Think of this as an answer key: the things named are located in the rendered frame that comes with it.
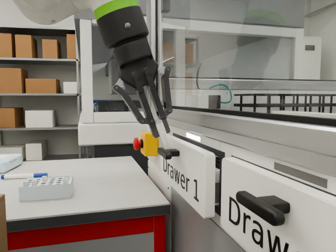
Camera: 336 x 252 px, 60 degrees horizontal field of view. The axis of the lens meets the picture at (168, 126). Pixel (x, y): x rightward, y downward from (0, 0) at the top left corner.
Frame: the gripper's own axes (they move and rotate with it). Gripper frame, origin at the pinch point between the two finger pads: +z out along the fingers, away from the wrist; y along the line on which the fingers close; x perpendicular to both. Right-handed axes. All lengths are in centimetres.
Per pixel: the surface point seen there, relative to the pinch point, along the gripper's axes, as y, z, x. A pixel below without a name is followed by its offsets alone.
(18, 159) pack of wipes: 43, 0, -60
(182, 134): -5.4, 2.5, -3.9
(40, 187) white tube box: 30.6, 4.3, -17.7
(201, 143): -5.2, 2.8, 8.0
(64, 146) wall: 67, 46, -419
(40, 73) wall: 57, -71, -423
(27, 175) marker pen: 38, 4, -40
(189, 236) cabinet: 2.3, 23.3, 1.6
